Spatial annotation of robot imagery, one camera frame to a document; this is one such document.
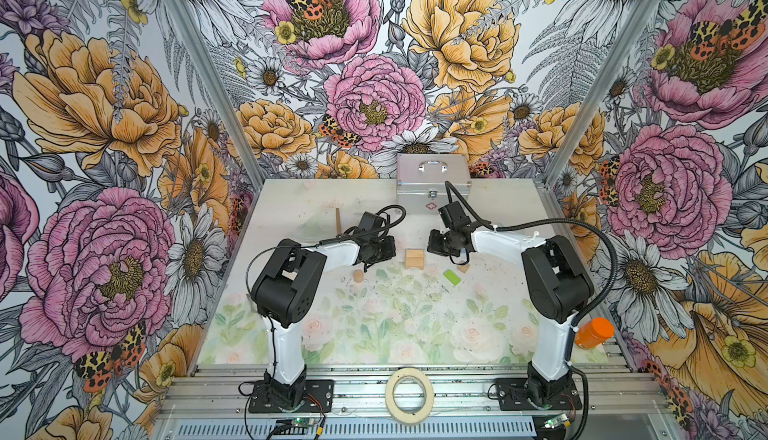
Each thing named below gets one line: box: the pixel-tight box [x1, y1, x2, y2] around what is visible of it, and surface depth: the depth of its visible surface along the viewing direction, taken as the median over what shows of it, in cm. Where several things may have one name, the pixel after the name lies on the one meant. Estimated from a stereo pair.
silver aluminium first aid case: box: [396, 154, 472, 215], surface depth 107 cm
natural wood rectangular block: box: [405, 249, 425, 270], surface depth 101 cm
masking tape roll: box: [385, 368, 434, 425], surface depth 73 cm
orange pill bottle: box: [574, 317, 615, 349], surface depth 78 cm
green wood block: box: [444, 270, 461, 286], surface depth 99 cm
